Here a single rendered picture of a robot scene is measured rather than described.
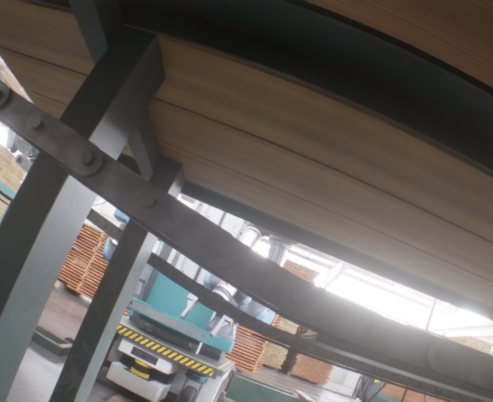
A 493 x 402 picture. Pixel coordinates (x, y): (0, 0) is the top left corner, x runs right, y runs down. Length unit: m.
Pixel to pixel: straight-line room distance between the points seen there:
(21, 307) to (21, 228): 0.09
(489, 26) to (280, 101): 0.28
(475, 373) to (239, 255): 0.23
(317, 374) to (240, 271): 11.46
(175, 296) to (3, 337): 1.70
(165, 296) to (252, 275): 1.83
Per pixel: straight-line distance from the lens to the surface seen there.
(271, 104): 0.53
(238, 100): 0.56
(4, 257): 0.45
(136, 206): 0.32
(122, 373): 1.91
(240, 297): 1.72
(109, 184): 0.34
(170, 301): 2.12
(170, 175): 0.86
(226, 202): 1.06
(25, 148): 1.18
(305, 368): 11.67
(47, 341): 2.19
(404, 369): 0.33
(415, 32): 0.37
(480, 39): 0.37
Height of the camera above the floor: 0.49
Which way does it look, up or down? 18 degrees up
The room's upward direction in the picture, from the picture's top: 24 degrees clockwise
